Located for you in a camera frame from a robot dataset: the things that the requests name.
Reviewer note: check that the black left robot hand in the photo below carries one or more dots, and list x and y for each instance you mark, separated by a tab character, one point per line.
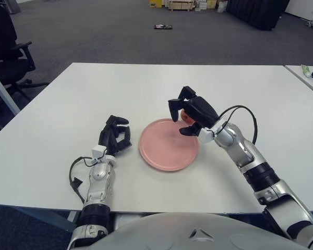
110	138

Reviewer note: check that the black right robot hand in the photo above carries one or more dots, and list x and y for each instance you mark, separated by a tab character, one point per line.
200	109

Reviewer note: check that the red yellow apple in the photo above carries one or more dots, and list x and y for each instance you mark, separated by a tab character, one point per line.
183	114

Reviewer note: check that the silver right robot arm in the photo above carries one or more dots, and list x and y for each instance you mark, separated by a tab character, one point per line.
240	148

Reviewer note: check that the pink round plate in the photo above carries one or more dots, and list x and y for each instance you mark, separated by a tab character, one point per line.
167	151

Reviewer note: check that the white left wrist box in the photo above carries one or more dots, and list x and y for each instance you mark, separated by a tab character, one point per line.
98	152

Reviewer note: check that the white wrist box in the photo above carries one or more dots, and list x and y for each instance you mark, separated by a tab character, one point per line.
98	152
206	135

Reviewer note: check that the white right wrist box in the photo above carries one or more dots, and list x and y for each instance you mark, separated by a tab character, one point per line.
206	135

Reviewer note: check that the flat black tray with items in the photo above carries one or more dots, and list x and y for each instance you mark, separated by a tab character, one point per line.
163	27

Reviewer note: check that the white cardboard box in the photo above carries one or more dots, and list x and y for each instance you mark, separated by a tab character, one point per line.
200	5

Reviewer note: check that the white plastic bag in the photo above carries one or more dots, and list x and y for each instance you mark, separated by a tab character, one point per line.
222	7

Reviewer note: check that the grey robot torso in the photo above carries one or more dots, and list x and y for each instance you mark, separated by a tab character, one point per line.
159	231

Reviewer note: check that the wooden crate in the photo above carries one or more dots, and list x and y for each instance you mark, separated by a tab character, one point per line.
180	5

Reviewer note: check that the black draped partition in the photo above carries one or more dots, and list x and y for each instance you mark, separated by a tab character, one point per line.
255	13

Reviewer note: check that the green white tube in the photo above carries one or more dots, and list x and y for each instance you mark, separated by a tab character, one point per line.
305	70

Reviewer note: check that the yellow box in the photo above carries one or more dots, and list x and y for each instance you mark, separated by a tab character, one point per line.
155	3

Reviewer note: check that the grey slanted table leg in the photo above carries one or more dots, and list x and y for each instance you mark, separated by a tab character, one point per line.
4	88

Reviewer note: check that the black office chair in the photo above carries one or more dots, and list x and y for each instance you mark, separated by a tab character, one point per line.
2	39

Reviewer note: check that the grey bin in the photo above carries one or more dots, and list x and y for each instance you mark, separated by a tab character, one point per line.
14	6

